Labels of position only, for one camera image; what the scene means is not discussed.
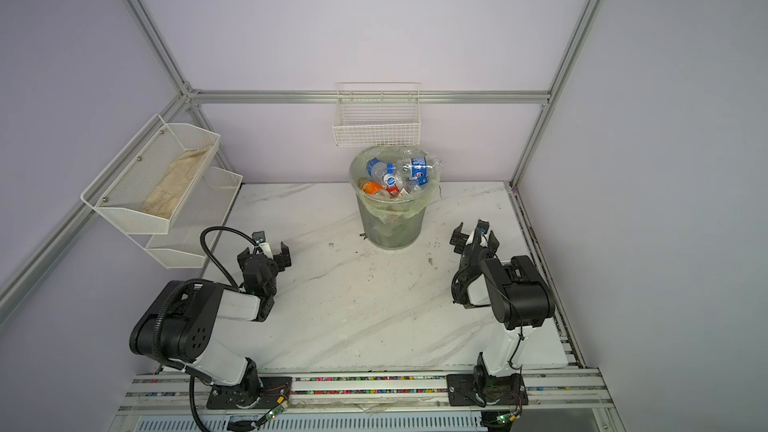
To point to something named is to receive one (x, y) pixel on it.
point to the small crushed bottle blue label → (419, 169)
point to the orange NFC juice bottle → (371, 187)
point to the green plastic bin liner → (393, 208)
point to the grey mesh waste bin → (396, 235)
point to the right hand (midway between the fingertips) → (476, 225)
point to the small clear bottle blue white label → (383, 170)
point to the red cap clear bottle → (392, 190)
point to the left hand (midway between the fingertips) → (265, 247)
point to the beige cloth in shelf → (163, 199)
